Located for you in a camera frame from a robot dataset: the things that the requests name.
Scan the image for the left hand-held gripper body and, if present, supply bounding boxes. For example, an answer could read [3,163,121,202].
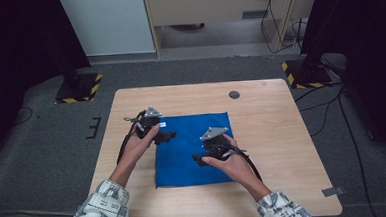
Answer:
[124,105,166,141]

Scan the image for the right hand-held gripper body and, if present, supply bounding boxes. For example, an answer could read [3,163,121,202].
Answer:
[199,125,248,162]

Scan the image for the blue microfibre cloth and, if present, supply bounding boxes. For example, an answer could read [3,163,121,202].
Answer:
[151,111,237,190]

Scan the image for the person's left hand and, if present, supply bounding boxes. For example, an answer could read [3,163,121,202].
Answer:
[116,123,163,174]

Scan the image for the person's right hand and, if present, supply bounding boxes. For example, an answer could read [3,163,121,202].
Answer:
[200,132,264,197]

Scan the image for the striped black stand base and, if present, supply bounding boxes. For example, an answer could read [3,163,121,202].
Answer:
[53,72,106,105]
[281,57,334,92]

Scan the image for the white cabinet panel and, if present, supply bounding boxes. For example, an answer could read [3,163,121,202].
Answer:
[57,0,156,58]

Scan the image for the grey tape piece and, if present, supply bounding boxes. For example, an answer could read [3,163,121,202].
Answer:
[320,186,347,198]

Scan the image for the light wooden desk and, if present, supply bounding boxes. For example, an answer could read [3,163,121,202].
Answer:
[141,0,324,60]

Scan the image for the black curtain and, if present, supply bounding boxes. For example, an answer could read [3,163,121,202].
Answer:
[0,0,97,167]
[296,0,386,175]

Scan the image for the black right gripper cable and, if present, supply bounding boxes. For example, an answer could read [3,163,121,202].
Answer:
[221,141,263,184]

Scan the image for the black floor cable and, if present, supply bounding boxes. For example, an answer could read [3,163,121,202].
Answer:
[337,88,380,217]
[13,106,35,127]
[293,82,349,139]

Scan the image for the black hanging power cable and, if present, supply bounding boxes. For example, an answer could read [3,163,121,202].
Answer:
[258,0,304,56]

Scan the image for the black stand post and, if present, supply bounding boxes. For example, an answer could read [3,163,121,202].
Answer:
[297,0,334,79]

